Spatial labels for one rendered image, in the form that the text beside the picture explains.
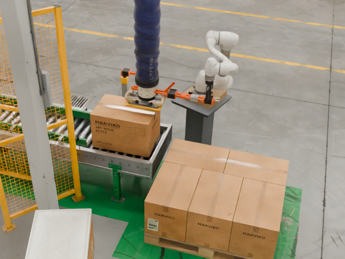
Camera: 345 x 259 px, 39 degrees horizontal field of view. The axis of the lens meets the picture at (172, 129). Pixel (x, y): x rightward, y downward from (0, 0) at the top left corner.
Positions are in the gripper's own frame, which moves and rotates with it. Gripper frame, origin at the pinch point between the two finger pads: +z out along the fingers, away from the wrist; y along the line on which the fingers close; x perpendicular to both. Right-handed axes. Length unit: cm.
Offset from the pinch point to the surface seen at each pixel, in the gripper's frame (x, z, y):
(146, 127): -53, 30, 22
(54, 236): -67, 19, 179
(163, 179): -28, 66, 47
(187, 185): -4, 66, 49
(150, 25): -53, -69, 11
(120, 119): -79, 26, 22
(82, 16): -322, 120, -407
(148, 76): -55, -19, 11
